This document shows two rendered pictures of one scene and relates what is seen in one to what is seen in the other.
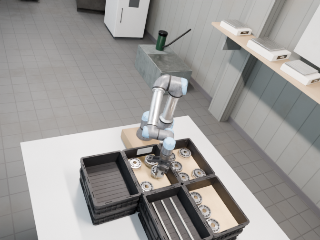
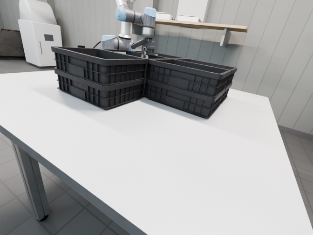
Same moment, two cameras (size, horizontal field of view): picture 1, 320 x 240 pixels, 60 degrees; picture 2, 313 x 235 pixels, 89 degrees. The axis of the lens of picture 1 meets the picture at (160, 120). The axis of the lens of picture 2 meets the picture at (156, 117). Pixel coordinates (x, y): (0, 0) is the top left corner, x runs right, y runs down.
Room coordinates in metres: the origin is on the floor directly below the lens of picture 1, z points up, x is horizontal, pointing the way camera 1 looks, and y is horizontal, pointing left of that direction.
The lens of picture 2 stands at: (0.21, 0.30, 1.02)
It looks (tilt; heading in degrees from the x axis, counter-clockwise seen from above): 25 degrees down; 334
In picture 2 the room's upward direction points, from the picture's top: 9 degrees clockwise
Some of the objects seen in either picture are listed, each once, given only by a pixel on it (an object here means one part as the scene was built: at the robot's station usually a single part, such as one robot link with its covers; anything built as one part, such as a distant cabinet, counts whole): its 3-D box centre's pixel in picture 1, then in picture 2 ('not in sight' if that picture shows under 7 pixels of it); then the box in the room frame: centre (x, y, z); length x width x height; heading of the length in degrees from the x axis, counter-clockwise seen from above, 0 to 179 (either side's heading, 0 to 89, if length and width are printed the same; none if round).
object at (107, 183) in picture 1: (108, 181); (100, 65); (1.15, 0.22, 0.87); 0.40 x 0.30 x 0.11; 36
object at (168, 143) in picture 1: (168, 146); (149, 18); (1.34, -0.10, 1.15); 0.09 x 0.08 x 0.11; 7
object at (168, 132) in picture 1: (166, 135); (140, 18); (1.43, -0.07, 1.15); 0.11 x 0.11 x 0.08; 7
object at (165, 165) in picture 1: (164, 163); (148, 45); (1.33, -0.11, 0.99); 0.09 x 0.08 x 0.12; 81
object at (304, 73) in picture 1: (302, 71); (189, 20); (2.64, -1.21, 1.39); 0.34 x 0.32 x 0.08; 37
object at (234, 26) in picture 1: (235, 27); not in sight; (3.47, -0.58, 1.38); 0.32 x 0.30 x 0.08; 37
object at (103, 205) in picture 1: (109, 176); (100, 55); (1.15, 0.22, 0.92); 0.40 x 0.30 x 0.02; 36
